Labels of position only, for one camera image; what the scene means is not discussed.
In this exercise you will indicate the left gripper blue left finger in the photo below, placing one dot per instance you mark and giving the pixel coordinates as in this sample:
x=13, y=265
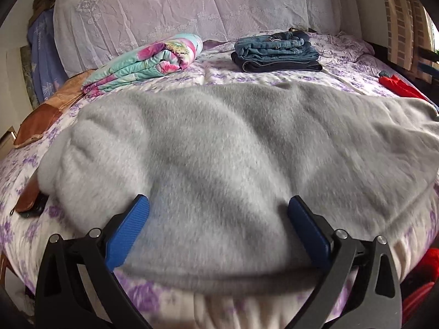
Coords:
x=122, y=231

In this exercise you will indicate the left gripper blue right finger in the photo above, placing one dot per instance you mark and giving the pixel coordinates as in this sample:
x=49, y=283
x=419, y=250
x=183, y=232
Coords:
x=313, y=231

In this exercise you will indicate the grey fleece pants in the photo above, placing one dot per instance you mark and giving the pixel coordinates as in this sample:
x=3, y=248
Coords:
x=219, y=165

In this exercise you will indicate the brown wallet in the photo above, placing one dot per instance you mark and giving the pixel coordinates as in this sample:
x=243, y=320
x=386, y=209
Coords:
x=32, y=201

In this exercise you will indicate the brown orange pillow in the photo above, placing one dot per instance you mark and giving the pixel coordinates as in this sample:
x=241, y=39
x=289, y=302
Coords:
x=46, y=114

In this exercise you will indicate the red jacket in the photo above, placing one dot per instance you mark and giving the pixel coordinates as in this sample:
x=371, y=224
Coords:
x=399, y=87

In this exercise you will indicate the purple floral bed sheet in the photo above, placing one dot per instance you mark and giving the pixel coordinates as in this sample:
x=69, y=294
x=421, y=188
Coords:
x=348, y=65

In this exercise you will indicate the folded dark navy jeans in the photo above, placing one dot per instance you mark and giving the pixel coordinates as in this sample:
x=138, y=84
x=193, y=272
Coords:
x=251, y=66

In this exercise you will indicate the folded blue denim jeans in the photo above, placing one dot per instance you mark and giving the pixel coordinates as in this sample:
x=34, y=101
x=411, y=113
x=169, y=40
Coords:
x=289, y=46

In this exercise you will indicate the blue patterned fabric bundle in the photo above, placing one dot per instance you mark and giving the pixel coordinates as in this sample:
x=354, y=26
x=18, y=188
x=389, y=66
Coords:
x=48, y=73

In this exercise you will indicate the floral teal pink quilt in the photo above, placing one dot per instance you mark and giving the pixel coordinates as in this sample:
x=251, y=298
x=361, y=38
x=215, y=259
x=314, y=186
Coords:
x=143, y=63

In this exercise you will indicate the beige checked window curtain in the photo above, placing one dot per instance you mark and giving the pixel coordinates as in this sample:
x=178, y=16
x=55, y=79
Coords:
x=409, y=28

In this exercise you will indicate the white lace curtain cover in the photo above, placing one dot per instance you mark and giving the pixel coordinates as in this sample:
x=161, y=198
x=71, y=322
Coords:
x=89, y=33

